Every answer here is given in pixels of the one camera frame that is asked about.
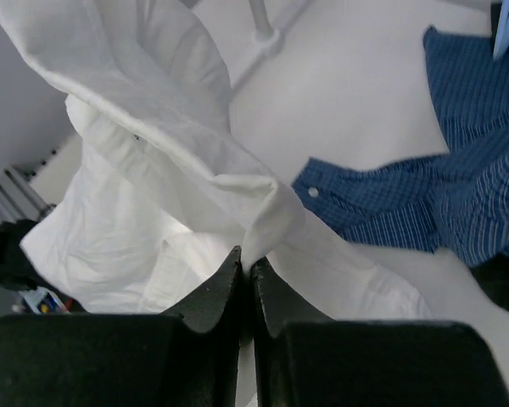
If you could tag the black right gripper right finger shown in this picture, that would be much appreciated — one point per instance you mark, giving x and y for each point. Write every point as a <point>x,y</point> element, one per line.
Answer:
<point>305,358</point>

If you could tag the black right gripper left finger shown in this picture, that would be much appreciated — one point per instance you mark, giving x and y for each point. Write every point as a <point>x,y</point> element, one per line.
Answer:
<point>184,356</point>

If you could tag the white shirt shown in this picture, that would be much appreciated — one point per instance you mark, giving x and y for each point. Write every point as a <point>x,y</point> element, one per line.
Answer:
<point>164,190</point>

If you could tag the light blue hanger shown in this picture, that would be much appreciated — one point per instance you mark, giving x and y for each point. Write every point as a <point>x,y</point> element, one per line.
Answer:
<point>501,42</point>

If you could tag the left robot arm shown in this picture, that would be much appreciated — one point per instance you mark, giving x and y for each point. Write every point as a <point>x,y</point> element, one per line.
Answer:
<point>17,274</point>

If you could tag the black shirt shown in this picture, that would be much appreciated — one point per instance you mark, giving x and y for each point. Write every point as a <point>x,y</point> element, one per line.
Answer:
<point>493,278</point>

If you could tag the blue checked shirt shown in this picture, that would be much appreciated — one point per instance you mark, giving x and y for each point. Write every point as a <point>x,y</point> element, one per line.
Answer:
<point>457,200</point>

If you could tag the white clothes rack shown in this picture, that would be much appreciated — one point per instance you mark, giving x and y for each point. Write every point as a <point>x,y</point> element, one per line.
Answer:
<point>266,40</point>

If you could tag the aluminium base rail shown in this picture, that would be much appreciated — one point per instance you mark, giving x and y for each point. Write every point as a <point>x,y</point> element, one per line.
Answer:
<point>18,199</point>

